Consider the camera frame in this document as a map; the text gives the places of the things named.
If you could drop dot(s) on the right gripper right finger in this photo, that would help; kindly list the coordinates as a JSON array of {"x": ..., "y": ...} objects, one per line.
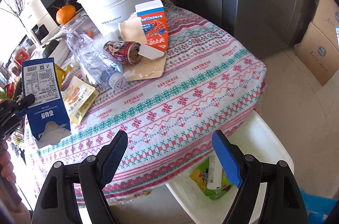
[{"x": 244, "y": 172}]

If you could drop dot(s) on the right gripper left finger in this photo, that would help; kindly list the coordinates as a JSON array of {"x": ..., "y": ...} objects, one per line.
[{"x": 95, "y": 172}]

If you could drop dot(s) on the yellow bread snack bag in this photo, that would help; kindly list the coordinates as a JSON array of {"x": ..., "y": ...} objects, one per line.
[{"x": 78, "y": 98}]

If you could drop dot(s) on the crushed clear plastic bottle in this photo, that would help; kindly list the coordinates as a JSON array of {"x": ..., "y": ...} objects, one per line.
[{"x": 100, "y": 68}]

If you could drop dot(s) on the red drink can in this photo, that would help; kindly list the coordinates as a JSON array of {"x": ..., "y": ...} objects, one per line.
[{"x": 124, "y": 52}]

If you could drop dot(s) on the brown cardboard piece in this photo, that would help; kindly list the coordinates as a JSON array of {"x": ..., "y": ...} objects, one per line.
[{"x": 131, "y": 31}]

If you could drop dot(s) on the orange white snack box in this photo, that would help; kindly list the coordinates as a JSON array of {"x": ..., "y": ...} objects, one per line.
[{"x": 154, "y": 24}]

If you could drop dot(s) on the white plastic trash bin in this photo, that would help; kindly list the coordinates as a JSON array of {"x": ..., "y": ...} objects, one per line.
[{"x": 253, "y": 137}]

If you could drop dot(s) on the left hand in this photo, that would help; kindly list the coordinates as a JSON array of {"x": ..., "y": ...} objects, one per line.
[{"x": 6, "y": 164}]

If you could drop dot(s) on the white tube in bin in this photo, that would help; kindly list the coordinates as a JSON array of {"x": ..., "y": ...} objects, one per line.
[{"x": 214, "y": 178}]

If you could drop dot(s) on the green snack wrapper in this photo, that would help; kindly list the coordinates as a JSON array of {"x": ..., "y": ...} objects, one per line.
[{"x": 199, "y": 175}]

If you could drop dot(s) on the yellow wrapper on table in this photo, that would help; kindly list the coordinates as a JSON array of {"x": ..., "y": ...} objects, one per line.
[{"x": 61, "y": 74}]

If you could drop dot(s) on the blue plastic stool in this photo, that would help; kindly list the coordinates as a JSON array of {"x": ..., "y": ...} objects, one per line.
[{"x": 320, "y": 210}]

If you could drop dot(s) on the patterned woven tablecloth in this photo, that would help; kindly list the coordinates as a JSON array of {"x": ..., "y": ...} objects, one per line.
[{"x": 210, "y": 81}]

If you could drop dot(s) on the glass teapot with fruit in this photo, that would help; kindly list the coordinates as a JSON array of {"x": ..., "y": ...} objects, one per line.
[{"x": 82, "y": 22}]

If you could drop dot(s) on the orange mandarin on lid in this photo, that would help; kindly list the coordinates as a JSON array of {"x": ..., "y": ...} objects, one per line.
[{"x": 65, "y": 14}]

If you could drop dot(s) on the lower cardboard box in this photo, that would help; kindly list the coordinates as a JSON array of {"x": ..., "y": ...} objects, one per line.
[{"x": 318, "y": 54}]

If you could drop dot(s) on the cardboard box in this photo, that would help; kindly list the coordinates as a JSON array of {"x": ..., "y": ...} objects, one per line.
[
  {"x": 326, "y": 20},
  {"x": 318, "y": 54}
]

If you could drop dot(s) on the upper cardboard box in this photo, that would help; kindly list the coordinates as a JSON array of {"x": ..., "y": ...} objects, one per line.
[{"x": 326, "y": 20}]

